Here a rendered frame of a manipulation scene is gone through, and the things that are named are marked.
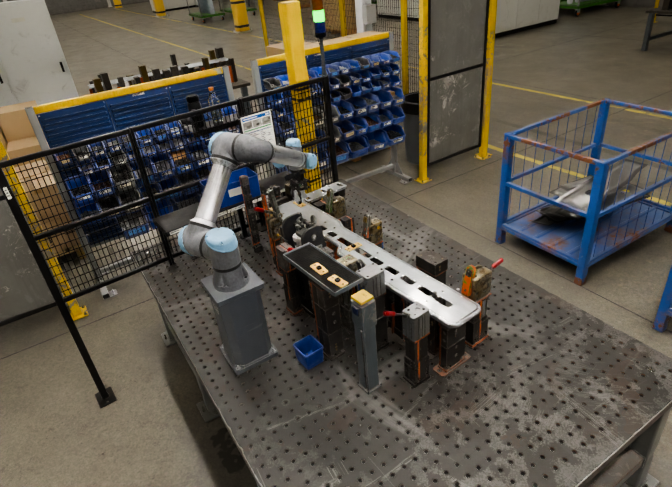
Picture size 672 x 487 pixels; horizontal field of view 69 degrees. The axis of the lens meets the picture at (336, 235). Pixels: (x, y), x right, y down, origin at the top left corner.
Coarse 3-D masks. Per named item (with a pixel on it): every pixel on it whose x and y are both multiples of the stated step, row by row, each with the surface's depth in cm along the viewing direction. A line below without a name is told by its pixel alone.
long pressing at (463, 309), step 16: (288, 208) 280; (304, 208) 278; (304, 224) 262; (320, 224) 260; (336, 224) 259; (336, 240) 245; (352, 240) 243; (384, 256) 228; (400, 272) 216; (416, 272) 215; (400, 288) 206; (416, 288) 205; (432, 288) 204; (448, 288) 203; (432, 304) 196; (464, 304) 194; (448, 320) 187; (464, 320) 186
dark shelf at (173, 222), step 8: (272, 176) 314; (280, 176) 313; (264, 184) 304; (272, 184) 303; (280, 184) 302; (256, 200) 289; (184, 208) 286; (192, 208) 284; (224, 208) 281; (232, 208) 281; (240, 208) 284; (160, 216) 279; (168, 216) 278; (176, 216) 278; (184, 216) 277; (192, 216) 276; (160, 224) 271; (168, 224) 270; (176, 224) 269; (184, 224) 268; (168, 232) 263; (176, 232) 266
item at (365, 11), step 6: (360, 0) 627; (366, 0) 629; (360, 6) 631; (366, 6) 623; (372, 6) 627; (360, 12) 636; (366, 12) 626; (372, 12) 630; (360, 18) 640; (366, 18) 630; (372, 18) 633; (360, 24) 644; (366, 24) 640; (360, 30) 649; (366, 30) 643; (372, 30) 651
